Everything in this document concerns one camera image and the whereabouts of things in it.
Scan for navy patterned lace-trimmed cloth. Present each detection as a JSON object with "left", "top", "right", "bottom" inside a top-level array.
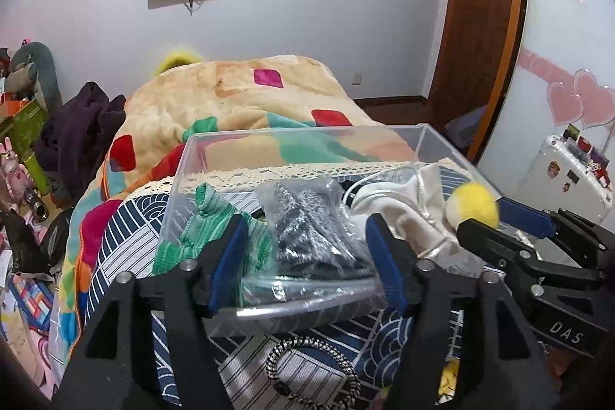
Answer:
[{"left": 84, "top": 158, "right": 464, "bottom": 410}]

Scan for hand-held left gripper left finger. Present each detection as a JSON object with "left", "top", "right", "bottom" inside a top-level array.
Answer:
[{"left": 50, "top": 213, "right": 251, "bottom": 410}]

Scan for large pink heart sticker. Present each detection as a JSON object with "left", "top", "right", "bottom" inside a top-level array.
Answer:
[{"left": 573, "top": 69, "right": 615, "bottom": 130}]

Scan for pink bunny toy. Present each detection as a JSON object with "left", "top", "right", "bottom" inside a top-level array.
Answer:
[{"left": 0, "top": 136, "right": 30, "bottom": 200}]

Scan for dark purple clothing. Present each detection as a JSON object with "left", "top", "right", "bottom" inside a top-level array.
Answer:
[{"left": 31, "top": 81, "right": 127, "bottom": 205}]

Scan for green cardboard box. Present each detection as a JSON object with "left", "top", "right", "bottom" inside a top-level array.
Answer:
[{"left": 0, "top": 100, "right": 50, "bottom": 143}]

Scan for small pink heart sticker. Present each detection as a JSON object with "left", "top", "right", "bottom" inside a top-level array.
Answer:
[{"left": 547, "top": 78, "right": 585, "bottom": 127}]

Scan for colourful patchwork blanket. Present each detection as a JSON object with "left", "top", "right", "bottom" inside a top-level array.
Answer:
[{"left": 50, "top": 55, "right": 424, "bottom": 389}]

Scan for white stickered suitcase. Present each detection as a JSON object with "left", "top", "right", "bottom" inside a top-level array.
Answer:
[{"left": 514, "top": 133, "right": 614, "bottom": 229}]

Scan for green knitted cloth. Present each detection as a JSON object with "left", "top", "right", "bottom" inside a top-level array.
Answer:
[{"left": 154, "top": 183, "right": 276, "bottom": 277}]

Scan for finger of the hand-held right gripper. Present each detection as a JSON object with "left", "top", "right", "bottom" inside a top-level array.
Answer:
[
  {"left": 499, "top": 196, "right": 603, "bottom": 240},
  {"left": 455, "top": 219, "right": 545, "bottom": 280}
]

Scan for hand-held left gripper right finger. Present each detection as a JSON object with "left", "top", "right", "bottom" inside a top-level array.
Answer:
[{"left": 364, "top": 213, "right": 564, "bottom": 410}]

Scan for clear plastic box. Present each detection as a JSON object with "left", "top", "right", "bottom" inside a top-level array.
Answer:
[{"left": 153, "top": 123, "right": 487, "bottom": 325}]

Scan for blue grey bundle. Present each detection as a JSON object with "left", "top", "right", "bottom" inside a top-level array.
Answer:
[{"left": 444, "top": 105, "right": 489, "bottom": 152}]

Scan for yellow fuzzy toy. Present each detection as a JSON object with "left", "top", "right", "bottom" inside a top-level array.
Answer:
[{"left": 158, "top": 50, "right": 205, "bottom": 75}]

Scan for brown wooden door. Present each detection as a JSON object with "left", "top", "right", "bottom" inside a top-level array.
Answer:
[{"left": 427, "top": 0, "right": 529, "bottom": 129}]

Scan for yellow pom-pom ball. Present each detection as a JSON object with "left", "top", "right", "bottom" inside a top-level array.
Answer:
[{"left": 446, "top": 183, "right": 500, "bottom": 229}]

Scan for grey dinosaur plush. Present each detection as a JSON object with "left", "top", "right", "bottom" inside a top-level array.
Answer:
[{"left": 8, "top": 41, "right": 63, "bottom": 113}]

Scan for cream satin scrunchie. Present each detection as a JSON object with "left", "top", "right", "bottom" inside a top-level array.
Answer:
[{"left": 343, "top": 164, "right": 464, "bottom": 260}]

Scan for black plastic bag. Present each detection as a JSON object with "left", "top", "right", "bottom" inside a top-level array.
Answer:
[{"left": 0, "top": 208, "right": 74, "bottom": 277}]

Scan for bagged grey black socks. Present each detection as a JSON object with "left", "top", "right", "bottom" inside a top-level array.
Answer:
[{"left": 243, "top": 178, "right": 376, "bottom": 295}]

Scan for black white braided cord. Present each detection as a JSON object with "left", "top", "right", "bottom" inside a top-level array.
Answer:
[{"left": 266, "top": 336, "right": 362, "bottom": 410}]

